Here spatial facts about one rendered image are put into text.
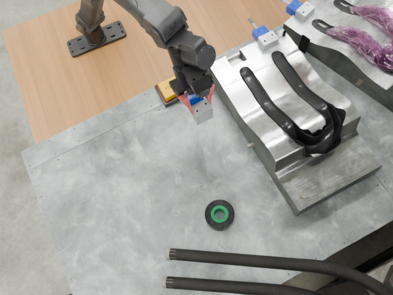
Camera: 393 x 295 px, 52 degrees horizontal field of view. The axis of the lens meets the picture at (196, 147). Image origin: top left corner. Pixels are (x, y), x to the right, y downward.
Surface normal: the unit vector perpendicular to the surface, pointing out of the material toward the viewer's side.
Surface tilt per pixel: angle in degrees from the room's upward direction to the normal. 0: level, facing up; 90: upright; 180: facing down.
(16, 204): 0
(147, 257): 0
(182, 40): 27
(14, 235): 0
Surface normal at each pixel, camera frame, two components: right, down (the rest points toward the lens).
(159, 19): 0.01, -0.31
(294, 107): -0.29, -0.72
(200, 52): 0.63, 0.35
